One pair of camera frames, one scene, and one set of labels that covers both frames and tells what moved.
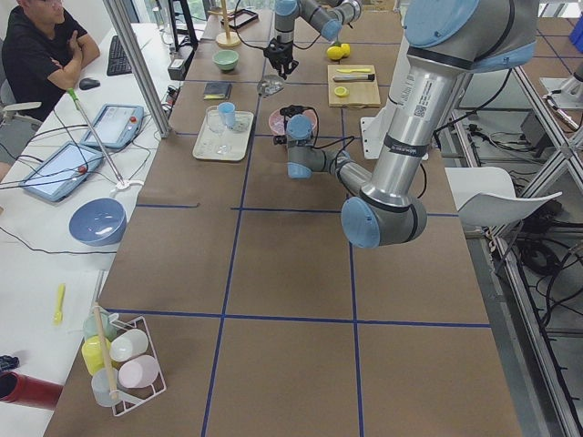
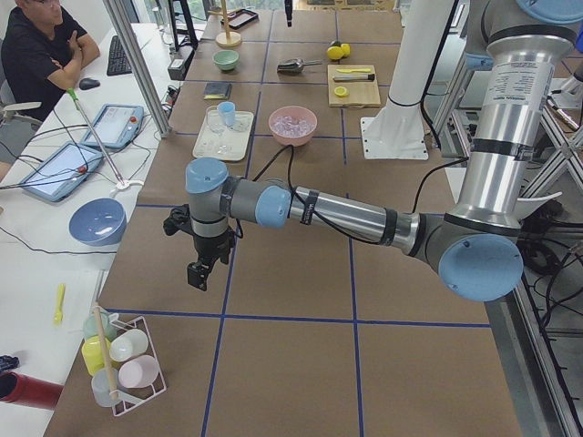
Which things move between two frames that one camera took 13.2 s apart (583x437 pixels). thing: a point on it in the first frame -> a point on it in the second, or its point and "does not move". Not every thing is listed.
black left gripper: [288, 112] -> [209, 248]
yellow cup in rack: [93, 352] does not move
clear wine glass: [215, 126] does not move
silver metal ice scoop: [270, 84] -> [295, 65]
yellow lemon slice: [342, 91] does not move
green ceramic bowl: [226, 59] does not move
